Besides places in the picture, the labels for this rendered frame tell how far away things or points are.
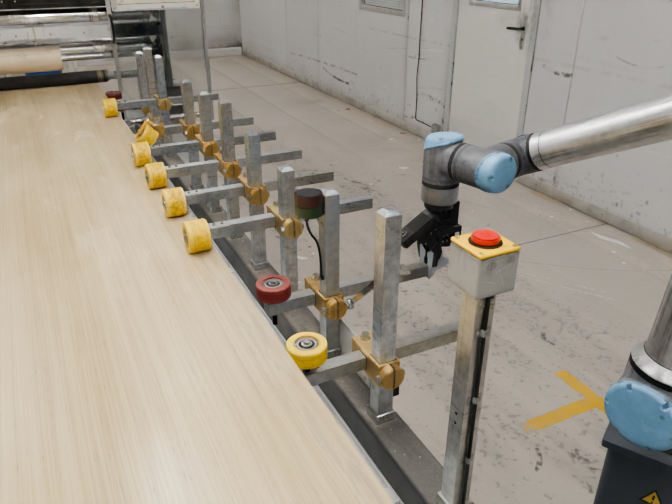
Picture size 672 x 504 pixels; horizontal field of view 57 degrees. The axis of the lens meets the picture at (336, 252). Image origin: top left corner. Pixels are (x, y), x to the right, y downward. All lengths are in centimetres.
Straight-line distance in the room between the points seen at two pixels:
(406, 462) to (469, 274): 50
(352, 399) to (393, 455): 18
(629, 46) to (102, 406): 356
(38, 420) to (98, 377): 13
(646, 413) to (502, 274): 54
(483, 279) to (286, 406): 41
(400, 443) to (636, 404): 45
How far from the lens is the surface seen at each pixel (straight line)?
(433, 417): 243
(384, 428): 132
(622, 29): 413
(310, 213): 129
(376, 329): 121
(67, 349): 130
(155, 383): 115
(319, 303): 144
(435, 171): 147
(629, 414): 135
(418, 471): 125
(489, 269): 86
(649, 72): 400
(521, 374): 271
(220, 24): 1040
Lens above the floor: 159
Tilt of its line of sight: 27 degrees down
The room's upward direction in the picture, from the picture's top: straight up
